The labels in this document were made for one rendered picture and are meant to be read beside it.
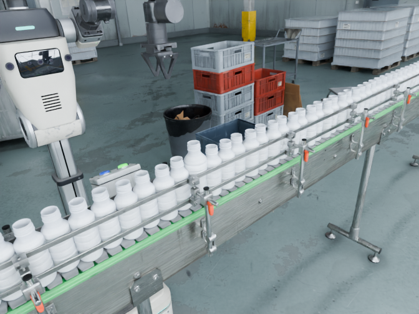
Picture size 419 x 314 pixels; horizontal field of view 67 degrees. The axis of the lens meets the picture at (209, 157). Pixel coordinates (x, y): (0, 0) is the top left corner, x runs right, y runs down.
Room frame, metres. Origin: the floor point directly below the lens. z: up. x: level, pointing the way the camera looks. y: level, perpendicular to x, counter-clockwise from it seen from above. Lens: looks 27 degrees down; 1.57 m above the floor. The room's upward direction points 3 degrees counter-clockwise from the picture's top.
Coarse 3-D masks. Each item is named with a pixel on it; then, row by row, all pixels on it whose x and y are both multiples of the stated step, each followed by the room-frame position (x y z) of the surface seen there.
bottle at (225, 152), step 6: (222, 144) 0.90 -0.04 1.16; (228, 144) 0.90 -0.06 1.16; (222, 150) 0.90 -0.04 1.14; (228, 150) 0.89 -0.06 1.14; (222, 156) 0.89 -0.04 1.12; (228, 156) 0.89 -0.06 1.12; (234, 156) 0.90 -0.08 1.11; (222, 162) 0.88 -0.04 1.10; (234, 162) 0.90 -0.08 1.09; (222, 168) 0.88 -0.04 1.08; (228, 168) 0.88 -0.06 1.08; (222, 174) 0.88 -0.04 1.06; (228, 174) 0.88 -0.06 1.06; (234, 174) 0.91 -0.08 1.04; (222, 180) 0.88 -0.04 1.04; (234, 180) 0.90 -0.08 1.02; (222, 186) 0.88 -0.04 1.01; (228, 186) 0.88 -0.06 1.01
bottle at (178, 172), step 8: (176, 160) 0.82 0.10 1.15; (176, 168) 0.78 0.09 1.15; (184, 168) 0.80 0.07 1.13; (176, 176) 0.78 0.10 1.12; (184, 176) 0.78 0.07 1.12; (176, 192) 0.78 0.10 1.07; (184, 192) 0.78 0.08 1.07; (176, 200) 0.78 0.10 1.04; (184, 200) 0.78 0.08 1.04; (184, 208) 0.78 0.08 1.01
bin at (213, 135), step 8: (232, 120) 1.67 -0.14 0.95; (240, 120) 1.68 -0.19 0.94; (216, 128) 1.59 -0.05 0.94; (224, 128) 1.63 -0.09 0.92; (232, 128) 1.67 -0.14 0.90; (240, 128) 1.68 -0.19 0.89; (248, 128) 1.63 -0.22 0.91; (200, 136) 1.47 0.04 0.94; (208, 136) 1.56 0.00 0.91; (216, 136) 1.59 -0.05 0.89; (224, 136) 1.63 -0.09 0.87; (200, 144) 1.48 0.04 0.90; (208, 144) 1.43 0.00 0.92; (216, 144) 1.38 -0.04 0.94
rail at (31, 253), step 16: (336, 112) 1.27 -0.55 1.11; (304, 128) 1.13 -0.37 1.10; (272, 160) 1.01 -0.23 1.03; (240, 176) 0.91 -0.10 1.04; (160, 192) 0.72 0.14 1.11; (128, 208) 0.66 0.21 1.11; (176, 208) 0.74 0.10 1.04; (96, 224) 0.60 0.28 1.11; (144, 224) 0.68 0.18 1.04; (64, 240) 0.56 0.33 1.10; (112, 240) 0.62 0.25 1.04; (80, 256) 0.57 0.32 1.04; (48, 272) 0.52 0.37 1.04; (16, 288) 0.48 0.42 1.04
